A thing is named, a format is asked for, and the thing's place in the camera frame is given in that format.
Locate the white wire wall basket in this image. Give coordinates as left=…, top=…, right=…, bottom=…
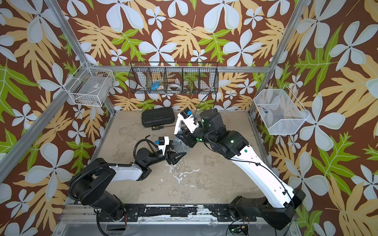
left=65, top=63, right=115, bottom=107

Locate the black wire wall basket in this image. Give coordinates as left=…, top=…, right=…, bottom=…
left=128, top=62, right=219, bottom=94

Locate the white mesh wall basket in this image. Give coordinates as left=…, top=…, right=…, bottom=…
left=254, top=87, right=310, bottom=136

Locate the black plastic tool case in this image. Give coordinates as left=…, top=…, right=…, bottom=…
left=141, top=107, right=176, bottom=128

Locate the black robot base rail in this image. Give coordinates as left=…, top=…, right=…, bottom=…
left=98, top=203, right=258, bottom=222

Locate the blue tape roll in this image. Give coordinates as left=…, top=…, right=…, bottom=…
left=151, top=81, right=160, bottom=90

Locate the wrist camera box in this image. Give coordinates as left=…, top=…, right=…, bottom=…
left=155, top=136, right=170, bottom=155
left=180, top=107, right=199, bottom=133

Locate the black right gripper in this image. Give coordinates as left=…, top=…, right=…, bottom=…
left=175, top=122, right=219, bottom=149

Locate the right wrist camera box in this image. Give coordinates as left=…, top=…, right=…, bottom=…
left=180, top=107, right=199, bottom=133

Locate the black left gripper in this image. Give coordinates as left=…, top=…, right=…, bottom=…
left=146, top=141, right=185, bottom=168

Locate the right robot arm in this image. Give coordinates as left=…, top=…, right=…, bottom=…
left=174, top=108, right=306, bottom=230

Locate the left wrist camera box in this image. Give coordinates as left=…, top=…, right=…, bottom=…
left=155, top=136, right=170, bottom=155

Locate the black yellow screwdriver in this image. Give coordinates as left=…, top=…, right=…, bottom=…
left=152, top=125, right=175, bottom=130

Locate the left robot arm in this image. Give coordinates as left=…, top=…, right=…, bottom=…
left=68, top=136, right=187, bottom=221

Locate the white tape roll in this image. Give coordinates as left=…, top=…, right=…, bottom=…
left=167, top=84, right=181, bottom=91

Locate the clear blue spray bottle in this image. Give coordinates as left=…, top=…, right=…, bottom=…
left=173, top=137, right=190, bottom=153

